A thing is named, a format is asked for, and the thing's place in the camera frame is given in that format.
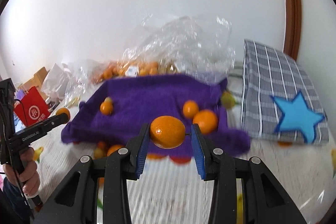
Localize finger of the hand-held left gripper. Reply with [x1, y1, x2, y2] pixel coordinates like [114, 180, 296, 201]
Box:
[39, 113, 71, 132]

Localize large clear plastic bag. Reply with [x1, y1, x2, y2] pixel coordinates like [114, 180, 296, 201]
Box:
[123, 14, 235, 80]

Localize cluster of oranges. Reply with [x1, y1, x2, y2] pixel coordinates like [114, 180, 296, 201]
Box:
[95, 141, 168, 161]

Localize round orange mandarin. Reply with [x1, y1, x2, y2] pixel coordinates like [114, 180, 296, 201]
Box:
[100, 101, 114, 115]
[183, 100, 199, 118]
[193, 110, 219, 134]
[150, 115, 185, 149]
[56, 108, 71, 119]

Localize brown wooden door frame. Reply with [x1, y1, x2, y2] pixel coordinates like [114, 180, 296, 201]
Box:
[274, 0, 302, 60]

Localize white plastic bag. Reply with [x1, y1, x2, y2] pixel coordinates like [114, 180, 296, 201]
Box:
[42, 63, 71, 101]

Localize heap of bagged oranges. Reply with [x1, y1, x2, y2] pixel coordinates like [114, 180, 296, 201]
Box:
[91, 61, 179, 84]

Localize red paper shopping bag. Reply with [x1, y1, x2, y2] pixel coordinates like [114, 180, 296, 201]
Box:
[14, 86, 51, 127]

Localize small clear plastic bag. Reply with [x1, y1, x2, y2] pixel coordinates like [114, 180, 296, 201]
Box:
[64, 61, 105, 106]

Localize grey checked star cushion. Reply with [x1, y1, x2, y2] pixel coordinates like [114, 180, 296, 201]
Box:
[240, 39, 330, 146]

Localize person's left hand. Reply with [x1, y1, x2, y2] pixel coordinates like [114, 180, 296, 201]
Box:
[5, 147, 41, 197]

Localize purple towel lined tray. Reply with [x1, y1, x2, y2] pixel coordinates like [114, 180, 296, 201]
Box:
[61, 74, 251, 159]

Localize fruit print tablecloth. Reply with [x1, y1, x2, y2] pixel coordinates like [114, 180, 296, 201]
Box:
[26, 77, 336, 224]

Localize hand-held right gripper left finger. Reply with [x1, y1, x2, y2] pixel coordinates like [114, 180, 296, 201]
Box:
[31, 123, 151, 224]

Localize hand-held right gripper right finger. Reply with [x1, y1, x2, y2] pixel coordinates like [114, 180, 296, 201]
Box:
[191, 124, 307, 224]

